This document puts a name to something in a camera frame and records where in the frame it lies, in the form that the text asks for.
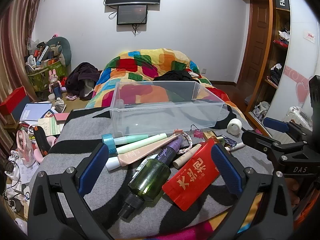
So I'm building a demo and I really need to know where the clear plastic bin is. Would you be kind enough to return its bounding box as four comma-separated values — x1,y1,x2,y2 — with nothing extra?
109,81,226,138

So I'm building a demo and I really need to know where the white tape roll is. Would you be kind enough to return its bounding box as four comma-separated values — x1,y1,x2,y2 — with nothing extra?
227,118,243,133

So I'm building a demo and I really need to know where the beige cosmetic tube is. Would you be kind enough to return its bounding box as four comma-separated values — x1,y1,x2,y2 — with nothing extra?
173,144,203,169

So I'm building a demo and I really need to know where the light blue notebook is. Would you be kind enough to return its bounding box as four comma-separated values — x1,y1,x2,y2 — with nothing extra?
20,102,53,122

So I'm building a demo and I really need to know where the colourful patchwork quilt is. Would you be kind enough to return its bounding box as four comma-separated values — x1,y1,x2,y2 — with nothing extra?
85,48,265,240

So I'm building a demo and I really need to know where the grey black blanket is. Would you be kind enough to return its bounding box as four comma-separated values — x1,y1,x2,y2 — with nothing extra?
32,104,275,233

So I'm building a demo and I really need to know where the striped brown curtain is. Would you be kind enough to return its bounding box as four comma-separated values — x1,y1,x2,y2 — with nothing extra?
0,0,52,155

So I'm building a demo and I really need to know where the black clothing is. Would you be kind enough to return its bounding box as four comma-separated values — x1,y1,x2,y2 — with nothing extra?
152,70,201,82

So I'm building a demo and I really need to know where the white lip balm stick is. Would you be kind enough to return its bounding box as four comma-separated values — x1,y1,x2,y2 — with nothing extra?
228,142,244,152

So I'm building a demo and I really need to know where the black orange tool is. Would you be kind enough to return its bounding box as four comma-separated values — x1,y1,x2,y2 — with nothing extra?
33,126,52,157

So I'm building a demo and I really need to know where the grey green neck pillow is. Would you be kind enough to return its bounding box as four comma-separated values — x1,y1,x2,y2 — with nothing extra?
46,37,72,67

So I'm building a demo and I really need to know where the pink tube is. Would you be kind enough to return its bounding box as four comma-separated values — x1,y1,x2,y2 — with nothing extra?
117,135,179,167

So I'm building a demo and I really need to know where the black printed box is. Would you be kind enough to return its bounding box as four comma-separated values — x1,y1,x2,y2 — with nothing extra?
274,0,291,12

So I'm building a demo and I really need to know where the purple cosmetic bottle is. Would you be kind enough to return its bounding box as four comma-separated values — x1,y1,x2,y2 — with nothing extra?
150,136,186,167

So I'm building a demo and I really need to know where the pink white braided cord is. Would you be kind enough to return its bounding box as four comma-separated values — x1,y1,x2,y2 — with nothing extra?
178,132,195,155

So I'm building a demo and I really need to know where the green storage basket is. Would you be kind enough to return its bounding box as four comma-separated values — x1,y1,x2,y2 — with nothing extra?
27,59,68,92

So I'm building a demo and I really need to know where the small dark blue box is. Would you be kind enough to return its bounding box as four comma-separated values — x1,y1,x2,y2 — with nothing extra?
217,135,237,148

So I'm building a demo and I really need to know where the pink book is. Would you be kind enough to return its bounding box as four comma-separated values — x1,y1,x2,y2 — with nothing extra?
53,112,71,124

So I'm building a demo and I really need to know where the brown wooden door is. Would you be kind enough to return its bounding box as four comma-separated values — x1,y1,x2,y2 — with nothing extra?
235,0,270,86

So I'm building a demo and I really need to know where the red packet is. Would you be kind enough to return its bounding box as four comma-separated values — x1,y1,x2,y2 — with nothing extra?
162,139,220,212

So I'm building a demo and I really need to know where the person's right hand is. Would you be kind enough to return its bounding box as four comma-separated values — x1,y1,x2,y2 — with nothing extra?
285,177,301,207

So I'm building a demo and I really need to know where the teal tape roll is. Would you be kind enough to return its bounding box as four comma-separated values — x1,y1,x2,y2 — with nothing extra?
101,134,117,155

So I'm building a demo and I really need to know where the mint green tube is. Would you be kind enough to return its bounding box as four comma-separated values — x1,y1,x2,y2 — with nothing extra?
116,136,168,155
114,133,167,146

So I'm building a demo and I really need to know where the dark blue bottle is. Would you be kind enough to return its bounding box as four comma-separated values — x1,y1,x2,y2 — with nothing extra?
51,82,63,99

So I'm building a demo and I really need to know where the red box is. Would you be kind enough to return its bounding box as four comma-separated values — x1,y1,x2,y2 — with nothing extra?
0,86,27,115

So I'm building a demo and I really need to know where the green spray bottle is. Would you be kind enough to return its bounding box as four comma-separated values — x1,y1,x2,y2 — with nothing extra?
118,159,172,218

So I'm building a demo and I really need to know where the white wardrobe sliding door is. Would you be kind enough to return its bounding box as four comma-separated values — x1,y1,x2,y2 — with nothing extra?
265,0,320,140

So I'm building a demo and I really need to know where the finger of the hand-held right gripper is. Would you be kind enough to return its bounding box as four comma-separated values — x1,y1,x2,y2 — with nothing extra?
262,117,313,143
241,129,310,160

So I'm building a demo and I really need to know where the wooden wardrobe shelf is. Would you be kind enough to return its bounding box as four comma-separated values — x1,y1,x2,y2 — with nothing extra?
222,0,292,130

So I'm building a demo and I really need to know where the pink bunny toy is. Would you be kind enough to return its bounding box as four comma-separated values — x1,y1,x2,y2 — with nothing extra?
48,70,62,90

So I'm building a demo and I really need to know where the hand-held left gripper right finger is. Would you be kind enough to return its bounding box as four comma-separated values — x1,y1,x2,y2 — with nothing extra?
211,144,294,240

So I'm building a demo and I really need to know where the dark maroon clothing pile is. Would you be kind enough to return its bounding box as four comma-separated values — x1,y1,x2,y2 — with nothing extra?
65,62,102,99

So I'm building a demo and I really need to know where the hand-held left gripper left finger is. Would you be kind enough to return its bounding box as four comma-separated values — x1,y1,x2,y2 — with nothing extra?
27,142,113,240

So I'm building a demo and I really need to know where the small wall monitor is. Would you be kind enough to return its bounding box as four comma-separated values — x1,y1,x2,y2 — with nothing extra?
117,4,148,26

